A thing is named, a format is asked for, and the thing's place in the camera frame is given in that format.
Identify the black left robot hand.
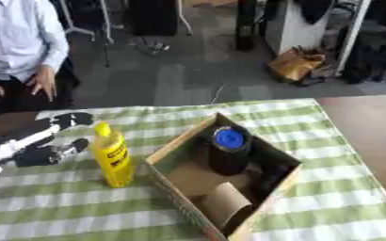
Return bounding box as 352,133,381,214
11,112,96,168

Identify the tan cardboard box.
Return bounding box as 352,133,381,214
143,112,304,241

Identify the yellow plastic bottle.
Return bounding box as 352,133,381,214
90,120,136,189

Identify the person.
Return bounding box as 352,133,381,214
0,0,81,126

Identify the black canister with blue lid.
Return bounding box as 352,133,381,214
206,125,254,176

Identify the brown cardboard tube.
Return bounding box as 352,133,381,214
200,182,256,229

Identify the brown paper bag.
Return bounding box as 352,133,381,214
265,46,329,84

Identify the white cabinet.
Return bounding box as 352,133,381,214
264,0,335,56

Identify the black bag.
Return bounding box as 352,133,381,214
339,20,386,85

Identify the white chair frame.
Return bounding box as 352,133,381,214
57,0,118,45

